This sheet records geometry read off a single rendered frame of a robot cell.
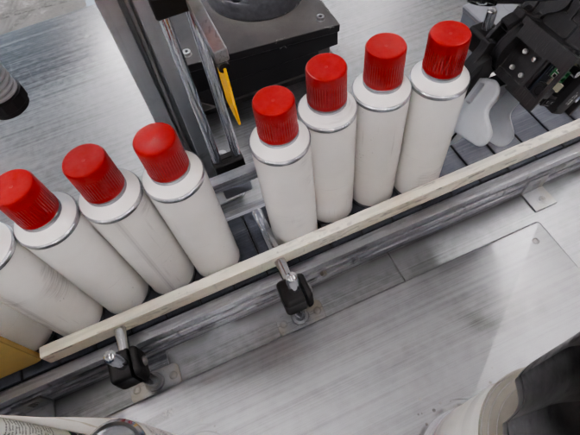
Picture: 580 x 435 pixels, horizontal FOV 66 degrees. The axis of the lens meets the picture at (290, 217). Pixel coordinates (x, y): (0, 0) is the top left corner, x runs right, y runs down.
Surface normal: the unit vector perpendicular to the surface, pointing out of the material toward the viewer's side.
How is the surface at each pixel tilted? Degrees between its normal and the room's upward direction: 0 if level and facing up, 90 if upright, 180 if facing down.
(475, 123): 63
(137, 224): 90
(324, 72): 2
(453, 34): 3
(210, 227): 90
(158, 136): 3
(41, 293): 90
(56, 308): 90
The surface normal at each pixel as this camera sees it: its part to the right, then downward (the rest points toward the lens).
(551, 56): -0.84, 0.07
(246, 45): -0.02, -0.53
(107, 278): 0.66, 0.61
